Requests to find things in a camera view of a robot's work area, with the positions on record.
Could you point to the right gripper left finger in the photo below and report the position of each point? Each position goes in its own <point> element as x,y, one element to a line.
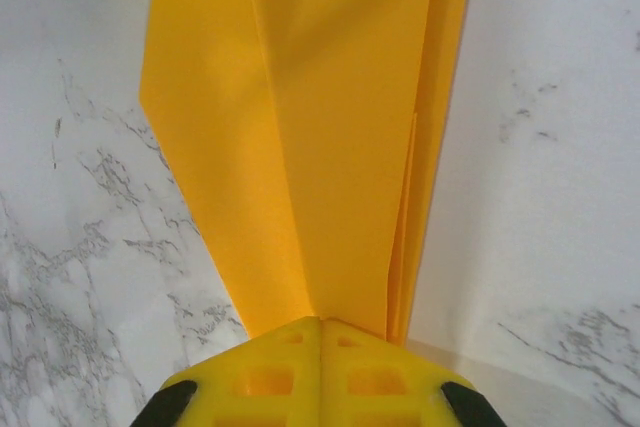
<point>300,387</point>

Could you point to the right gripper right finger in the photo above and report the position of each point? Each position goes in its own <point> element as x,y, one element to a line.
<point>335,387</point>

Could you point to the yellow paper sheet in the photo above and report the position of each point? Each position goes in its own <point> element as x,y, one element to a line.
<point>325,147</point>

